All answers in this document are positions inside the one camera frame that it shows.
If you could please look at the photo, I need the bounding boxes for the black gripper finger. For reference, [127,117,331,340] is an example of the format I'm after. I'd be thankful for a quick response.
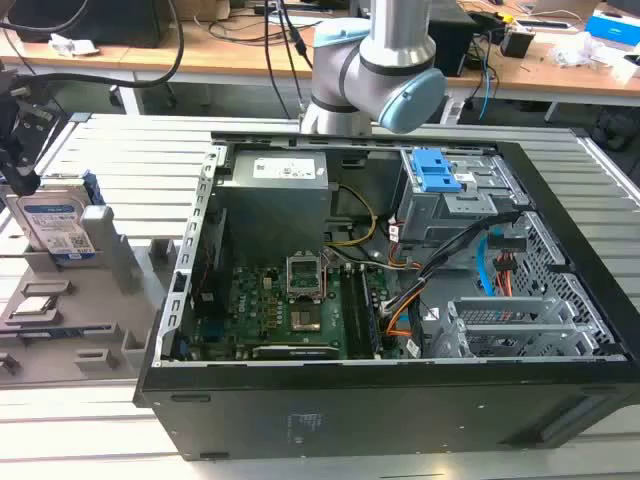
[0,143,41,197]

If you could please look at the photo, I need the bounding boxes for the hard disk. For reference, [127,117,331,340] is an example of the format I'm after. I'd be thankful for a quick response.
[3,170,107,265]

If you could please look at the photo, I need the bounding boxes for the blue disk carrier latch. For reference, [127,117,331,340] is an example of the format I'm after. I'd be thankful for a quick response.
[411,148,464,194]

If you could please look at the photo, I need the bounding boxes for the grey metal disk bay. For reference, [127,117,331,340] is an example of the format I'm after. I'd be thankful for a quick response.
[428,294,617,359]

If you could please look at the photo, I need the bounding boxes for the crumpled white paper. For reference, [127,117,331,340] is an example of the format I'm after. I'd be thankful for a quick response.
[48,32,100,57]

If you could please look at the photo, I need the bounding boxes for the silver CPU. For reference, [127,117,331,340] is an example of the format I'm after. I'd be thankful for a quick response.
[11,296,57,320]

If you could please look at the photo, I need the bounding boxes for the grey parts rack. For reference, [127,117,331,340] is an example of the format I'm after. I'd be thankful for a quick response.
[0,203,175,389]

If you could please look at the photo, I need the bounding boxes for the blue RAM stick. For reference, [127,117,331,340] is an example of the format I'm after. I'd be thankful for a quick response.
[0,324,114,338]

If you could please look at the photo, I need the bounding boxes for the grey power supply unit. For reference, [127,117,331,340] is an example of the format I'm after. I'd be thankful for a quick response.
[214,149,335,253]

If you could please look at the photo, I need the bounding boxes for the green motherboard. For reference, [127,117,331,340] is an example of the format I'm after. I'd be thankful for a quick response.
[192,262,401,361]

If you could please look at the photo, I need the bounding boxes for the CPU socket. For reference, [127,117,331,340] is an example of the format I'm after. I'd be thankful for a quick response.
[284,253,327,305]

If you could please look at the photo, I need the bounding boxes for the black graphics card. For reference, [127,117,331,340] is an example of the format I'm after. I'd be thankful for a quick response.
[251,342,342,361]

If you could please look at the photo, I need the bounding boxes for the black RAM slot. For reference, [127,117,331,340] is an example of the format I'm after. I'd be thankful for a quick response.
[341,267,364,359]

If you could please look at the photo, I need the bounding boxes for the black RAM stick in slot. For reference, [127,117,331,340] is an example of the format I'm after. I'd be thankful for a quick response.
[359,269,385,354]

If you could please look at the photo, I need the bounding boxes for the black open PC case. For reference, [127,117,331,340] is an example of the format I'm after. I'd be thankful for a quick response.
[132,127,640,462]

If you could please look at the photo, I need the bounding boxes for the grey metal drive cage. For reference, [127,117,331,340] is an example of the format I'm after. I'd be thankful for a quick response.
[396,148,531,252]

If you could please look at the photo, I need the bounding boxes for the black power connector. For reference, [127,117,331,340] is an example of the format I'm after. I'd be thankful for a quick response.
[487,234,527,254]

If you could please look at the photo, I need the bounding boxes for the small black box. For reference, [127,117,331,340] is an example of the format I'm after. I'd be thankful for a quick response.
[500,27,537,58]

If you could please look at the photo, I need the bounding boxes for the crumpled clear plastic wrap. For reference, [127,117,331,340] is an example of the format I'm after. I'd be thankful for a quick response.
[548,31,607,69]

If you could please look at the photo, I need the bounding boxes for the blue cardboard box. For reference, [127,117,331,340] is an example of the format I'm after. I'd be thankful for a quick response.
[583,8,640,50]

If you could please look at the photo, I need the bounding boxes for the thick black cable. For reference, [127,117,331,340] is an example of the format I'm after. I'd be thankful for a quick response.
[12,0,185,94]

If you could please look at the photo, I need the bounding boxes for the wooden desk with white frame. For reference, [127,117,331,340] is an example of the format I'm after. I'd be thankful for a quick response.
[0,0,640,119]

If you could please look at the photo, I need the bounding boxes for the thin black hanging cable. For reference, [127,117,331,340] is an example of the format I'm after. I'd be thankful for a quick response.
[263,0,315,121]

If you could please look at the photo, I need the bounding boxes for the yellow power wires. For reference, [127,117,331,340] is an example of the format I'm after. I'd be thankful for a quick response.
[323,183,380,247]

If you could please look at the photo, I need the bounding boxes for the orange data wire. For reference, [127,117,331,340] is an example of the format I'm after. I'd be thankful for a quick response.
[386,289,427,337]

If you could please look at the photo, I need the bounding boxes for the black sleeved wire bundle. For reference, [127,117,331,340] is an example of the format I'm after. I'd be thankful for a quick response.
[378,209,522,317]

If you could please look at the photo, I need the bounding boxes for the blue hanging cable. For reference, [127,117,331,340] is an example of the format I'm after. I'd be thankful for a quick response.
[478,62,498,122]

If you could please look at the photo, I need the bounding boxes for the light blue data wire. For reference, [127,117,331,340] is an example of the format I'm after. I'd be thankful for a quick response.
[477,224,507,297]

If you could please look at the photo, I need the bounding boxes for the orange red wire bundle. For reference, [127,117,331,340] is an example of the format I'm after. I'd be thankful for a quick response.
[492,251,520,297]

